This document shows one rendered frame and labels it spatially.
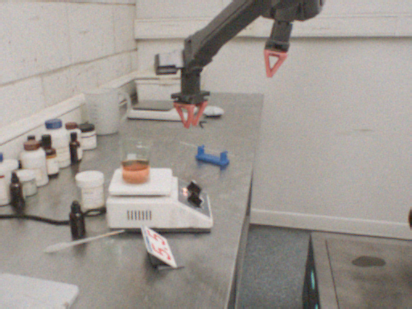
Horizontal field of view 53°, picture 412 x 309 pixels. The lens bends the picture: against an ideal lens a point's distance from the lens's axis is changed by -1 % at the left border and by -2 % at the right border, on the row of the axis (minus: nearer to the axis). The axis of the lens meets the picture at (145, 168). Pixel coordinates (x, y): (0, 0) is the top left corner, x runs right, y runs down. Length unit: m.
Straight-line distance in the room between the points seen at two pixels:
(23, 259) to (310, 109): 1.78
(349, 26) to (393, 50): 0.24
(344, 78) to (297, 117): 0.28
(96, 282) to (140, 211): 0.17
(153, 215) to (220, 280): 0.19
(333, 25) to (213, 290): 1.69
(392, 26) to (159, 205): 1.65
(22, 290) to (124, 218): 0.24
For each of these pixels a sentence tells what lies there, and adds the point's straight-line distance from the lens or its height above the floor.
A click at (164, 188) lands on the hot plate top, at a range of 0.77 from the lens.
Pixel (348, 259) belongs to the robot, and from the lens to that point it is 1.55.
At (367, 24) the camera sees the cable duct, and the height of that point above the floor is 1.08.
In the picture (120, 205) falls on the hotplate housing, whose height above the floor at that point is 0.81.
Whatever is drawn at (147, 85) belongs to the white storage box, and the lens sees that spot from 1.90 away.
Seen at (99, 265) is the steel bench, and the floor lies 0.75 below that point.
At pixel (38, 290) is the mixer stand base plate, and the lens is 0.67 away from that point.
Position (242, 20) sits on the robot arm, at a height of 1.13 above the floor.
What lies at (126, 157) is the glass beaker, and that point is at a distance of 0.77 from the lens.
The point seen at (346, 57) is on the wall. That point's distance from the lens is 2.24.
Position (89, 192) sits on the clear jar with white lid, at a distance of 0.86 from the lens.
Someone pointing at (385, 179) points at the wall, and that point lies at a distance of 2.43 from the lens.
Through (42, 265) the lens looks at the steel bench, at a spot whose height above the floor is 0.75.
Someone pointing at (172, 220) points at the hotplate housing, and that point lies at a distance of 0.78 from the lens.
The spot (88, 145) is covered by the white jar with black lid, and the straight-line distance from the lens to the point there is 1.31.
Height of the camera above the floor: 1.14
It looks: 20 degrees down
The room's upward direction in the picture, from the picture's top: 2 degrees counter-clockwise
